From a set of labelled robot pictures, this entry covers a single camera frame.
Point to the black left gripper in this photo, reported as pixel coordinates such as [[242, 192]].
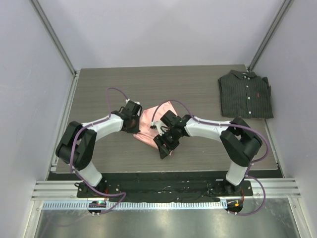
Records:
[[135, 130]]

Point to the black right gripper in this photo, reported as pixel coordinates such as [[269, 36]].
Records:
[[160, 140]]

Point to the pink satin napkin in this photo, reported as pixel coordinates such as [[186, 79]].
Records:
[[146, 134]]

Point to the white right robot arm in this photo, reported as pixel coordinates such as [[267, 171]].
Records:
[[241, 144]]

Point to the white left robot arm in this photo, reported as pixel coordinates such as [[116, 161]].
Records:
[[77, 144]]

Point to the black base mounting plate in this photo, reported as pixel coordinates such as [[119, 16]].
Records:
[[166, 187]]

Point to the dark striped folded shirt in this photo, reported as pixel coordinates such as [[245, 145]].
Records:
[[245, 95]]

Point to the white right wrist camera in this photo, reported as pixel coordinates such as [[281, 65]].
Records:
[[158, 125]]

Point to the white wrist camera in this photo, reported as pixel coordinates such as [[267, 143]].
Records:
[[135, 102], [158, 125]]

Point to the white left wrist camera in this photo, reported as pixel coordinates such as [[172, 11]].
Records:
[[135, 102]]

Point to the white slotted cable duct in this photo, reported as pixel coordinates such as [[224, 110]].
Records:
[[96, 205]]

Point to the left aluminium frame post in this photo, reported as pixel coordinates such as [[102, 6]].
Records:
[[52, 34]]

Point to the aluminium frame post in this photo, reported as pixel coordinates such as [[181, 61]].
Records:
[[52, 34], [282, 11]]

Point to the right aluminium frame post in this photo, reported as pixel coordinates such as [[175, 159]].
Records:
[[282, 11]]

